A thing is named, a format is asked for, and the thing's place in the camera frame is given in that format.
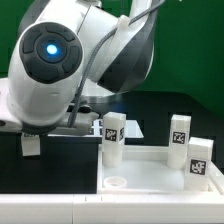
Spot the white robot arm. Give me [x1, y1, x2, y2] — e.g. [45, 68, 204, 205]
[0, 0, 165, 135]

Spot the white square tabletop tray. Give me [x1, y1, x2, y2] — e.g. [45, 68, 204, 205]
[97, 145, 224, 195]

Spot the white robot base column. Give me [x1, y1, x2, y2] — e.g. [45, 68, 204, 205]
[81, 80, 116, 103]

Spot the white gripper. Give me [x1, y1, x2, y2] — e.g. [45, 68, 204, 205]
[0, 78, 99, 136]

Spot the white sheet with tags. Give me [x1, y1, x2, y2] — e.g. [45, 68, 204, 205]
[89, 119, 144, 138]

